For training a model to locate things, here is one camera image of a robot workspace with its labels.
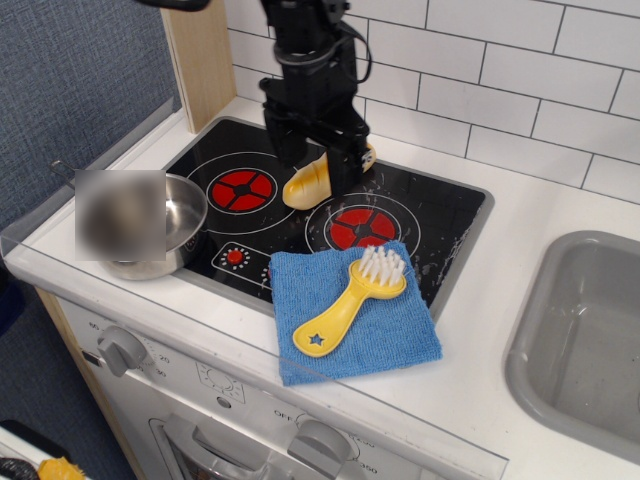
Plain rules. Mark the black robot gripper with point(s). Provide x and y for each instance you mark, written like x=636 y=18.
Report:
x=314 y=101

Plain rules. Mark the yellow toy hotdog bun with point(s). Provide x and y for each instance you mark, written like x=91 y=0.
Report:
x=310 y=186

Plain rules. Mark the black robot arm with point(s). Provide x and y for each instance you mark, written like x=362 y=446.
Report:
x=305 y=27

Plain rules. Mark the black toy stovetop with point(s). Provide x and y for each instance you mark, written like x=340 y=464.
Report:
x=247 y=221

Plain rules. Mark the yellow dish brush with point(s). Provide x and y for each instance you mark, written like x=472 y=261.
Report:
x=377 y=275

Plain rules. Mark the stainless steel pot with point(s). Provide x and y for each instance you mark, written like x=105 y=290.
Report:
x=137 y=224

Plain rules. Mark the grey left oven knob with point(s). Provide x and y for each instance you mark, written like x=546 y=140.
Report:
x=120 y=350

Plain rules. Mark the grey oven knob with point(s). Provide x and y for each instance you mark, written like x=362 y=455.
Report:
x=320 y=447
x=120 y=350

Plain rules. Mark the white toy oven front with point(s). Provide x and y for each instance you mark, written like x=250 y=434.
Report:
x=185 y=419

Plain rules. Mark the grey right oven knob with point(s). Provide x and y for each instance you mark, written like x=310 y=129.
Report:
x=320 y=447

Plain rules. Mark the grey sink basin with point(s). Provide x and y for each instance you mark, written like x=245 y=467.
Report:
x=573 y=365

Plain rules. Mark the yellow object at corner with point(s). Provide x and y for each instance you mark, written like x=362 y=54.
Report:
x=59 y=469

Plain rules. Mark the light wooden post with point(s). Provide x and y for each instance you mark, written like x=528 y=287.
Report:
x=200 y=50

